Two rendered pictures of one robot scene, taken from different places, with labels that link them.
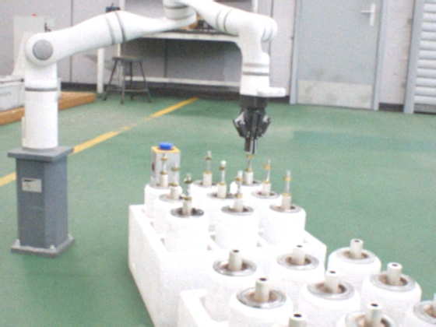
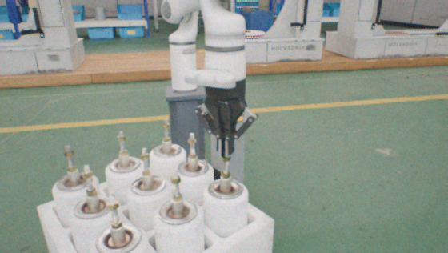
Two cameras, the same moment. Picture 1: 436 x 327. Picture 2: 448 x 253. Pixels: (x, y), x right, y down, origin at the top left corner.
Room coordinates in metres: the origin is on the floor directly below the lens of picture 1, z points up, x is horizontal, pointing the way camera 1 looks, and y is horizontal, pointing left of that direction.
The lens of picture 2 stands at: (1.26, -0.63, 0.64)
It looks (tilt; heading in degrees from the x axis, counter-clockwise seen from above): 23 degrees down; 69
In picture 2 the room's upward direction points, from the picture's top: straight up
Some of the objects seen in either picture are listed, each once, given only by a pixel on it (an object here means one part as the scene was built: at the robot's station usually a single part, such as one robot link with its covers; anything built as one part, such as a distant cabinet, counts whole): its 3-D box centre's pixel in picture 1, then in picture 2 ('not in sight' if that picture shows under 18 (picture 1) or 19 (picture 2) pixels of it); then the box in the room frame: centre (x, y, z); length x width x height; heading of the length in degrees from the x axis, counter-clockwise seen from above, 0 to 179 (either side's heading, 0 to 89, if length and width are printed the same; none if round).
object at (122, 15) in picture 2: not in sight; (130, 12); (1.83, 4.87, 0.36); 0.50 x 0.38 x 0.21; 81
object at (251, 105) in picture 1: (253, 109); (225, 98); (1.47, -0.09, 0.45); 0.08 x 0.08 x 0.09
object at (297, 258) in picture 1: (298, 254); not in sight; (0.91, -0.15, 0.26); 0.02 x 0.02 x 0.03
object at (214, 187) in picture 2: (248, 183); (226, 189); (1.47, -0.08, 0.25); 0.08 x 0.08 x 0.01
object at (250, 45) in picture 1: (254, 44); (220, 2); (1.46, -0.08, 0.62); 0.09 x 0.07 x 0.15; 137
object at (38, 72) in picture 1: (40, 64); (182, 21); (1.54, 0.51, 0.54); 0.09 x 0.09 x 0.17; 22
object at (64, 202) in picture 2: (185, 251); (82, 215); (1.17, 0.06, 0.16); 0.10 x 0.10 x 0.18
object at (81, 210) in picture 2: (237, 210); (94, 206); (1.21, -0.05, 0.25); 0.08 x 0.08 x 0.01
